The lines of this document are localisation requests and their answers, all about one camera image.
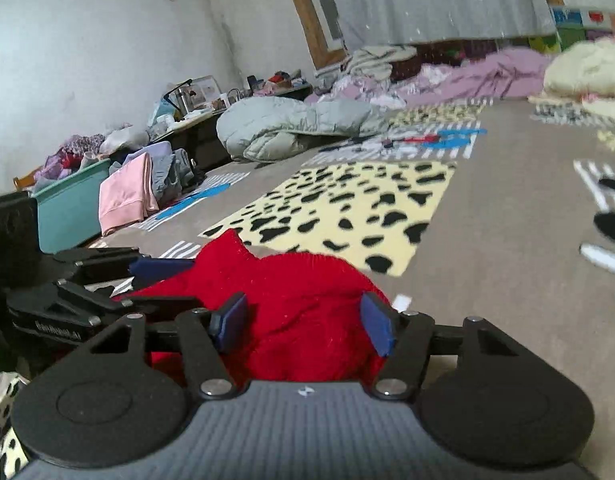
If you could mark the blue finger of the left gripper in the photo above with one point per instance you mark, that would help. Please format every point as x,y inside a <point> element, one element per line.
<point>147,270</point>
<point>159,305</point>

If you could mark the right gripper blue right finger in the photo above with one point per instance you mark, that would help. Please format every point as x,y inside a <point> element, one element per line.
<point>403,340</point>

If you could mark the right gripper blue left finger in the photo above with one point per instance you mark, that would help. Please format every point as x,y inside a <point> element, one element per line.
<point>204,336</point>

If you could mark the red knit sweater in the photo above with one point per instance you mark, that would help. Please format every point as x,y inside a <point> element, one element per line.
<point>304,322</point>

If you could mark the pile of clothes in bin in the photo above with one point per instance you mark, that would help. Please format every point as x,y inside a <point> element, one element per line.
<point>79,152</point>

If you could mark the pink folded sweatshirt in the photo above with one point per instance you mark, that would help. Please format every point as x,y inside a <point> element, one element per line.
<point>126,196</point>

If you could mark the teal plastic storage bin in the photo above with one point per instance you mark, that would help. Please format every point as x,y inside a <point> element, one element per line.
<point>67,210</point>

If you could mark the grey folded garment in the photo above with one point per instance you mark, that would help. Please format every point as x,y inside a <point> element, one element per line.
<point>170,174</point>

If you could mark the lavender folded garment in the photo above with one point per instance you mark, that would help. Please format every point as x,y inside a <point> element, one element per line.
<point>158,149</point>

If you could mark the cartoon patchwork bed cover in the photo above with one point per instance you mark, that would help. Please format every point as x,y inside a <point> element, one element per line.
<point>487,244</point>

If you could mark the light grey puffer jacket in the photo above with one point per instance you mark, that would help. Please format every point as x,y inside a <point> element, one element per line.
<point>269,128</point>

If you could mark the striped folded cloth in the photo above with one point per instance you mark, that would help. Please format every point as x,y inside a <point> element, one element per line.
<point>374,62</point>

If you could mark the purple blanket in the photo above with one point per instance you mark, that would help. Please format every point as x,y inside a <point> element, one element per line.
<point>511,73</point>

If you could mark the cream fluffy blanket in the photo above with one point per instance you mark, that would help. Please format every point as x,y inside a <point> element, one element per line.
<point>583,75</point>

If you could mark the grey dotted curtain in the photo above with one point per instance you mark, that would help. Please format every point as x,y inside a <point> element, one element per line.
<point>366,23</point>

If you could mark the colourful toy box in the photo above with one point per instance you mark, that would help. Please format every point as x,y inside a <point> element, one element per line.
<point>582,24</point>

